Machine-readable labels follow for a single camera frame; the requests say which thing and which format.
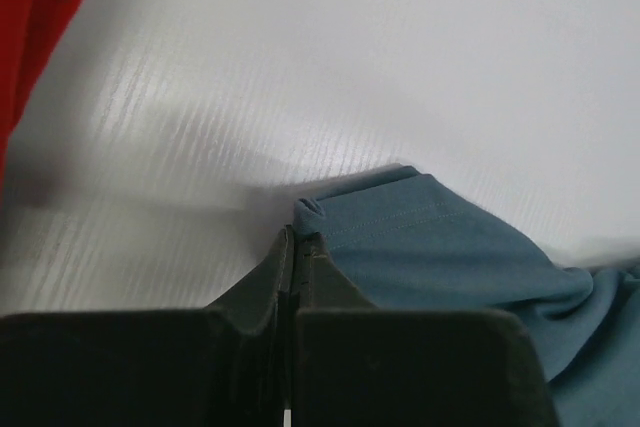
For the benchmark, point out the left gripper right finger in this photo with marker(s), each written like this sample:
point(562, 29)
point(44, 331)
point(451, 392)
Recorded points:
point(359, 365)

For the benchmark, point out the red folded t shirt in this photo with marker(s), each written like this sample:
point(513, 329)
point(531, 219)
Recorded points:
point(30, 31)

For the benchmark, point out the grey-blue t shirt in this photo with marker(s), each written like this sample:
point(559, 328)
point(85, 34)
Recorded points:
point(409, 242)

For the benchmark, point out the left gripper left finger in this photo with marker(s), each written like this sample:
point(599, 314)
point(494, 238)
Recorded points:
point(218, 365)

